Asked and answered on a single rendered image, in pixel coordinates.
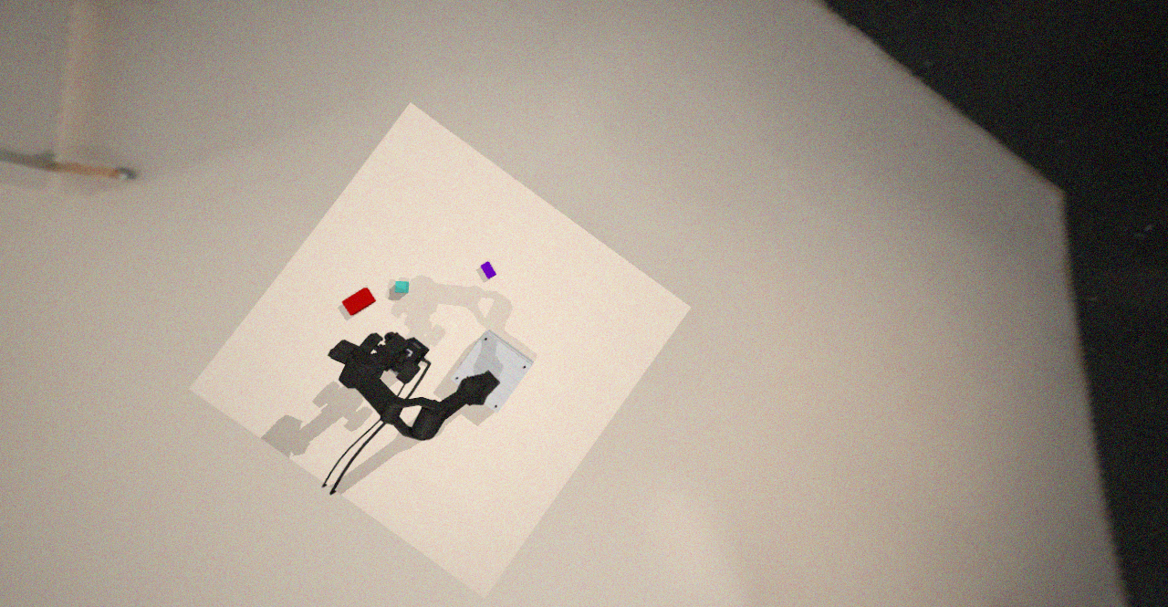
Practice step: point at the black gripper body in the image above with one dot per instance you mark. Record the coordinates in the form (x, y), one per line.
(405, 374)

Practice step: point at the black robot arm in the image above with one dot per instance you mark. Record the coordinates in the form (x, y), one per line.
(363, 372)

